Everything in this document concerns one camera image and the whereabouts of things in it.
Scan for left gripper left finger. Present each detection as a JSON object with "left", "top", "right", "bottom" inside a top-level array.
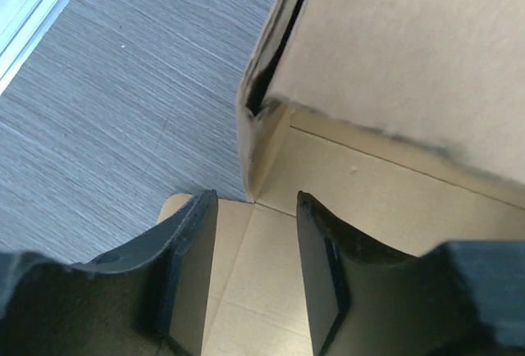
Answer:
[{"left": 1, "top": 190, "right": 218, "bottom": 355}]

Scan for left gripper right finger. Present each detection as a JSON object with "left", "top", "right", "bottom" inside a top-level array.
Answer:
[{"left": 296, "top": 192, "right": 524, "bottom": 355}]

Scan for brown cardboard box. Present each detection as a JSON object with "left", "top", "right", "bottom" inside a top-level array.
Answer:
[{"left": 157, "top": 0, "right": 525, "bottom": 356}]

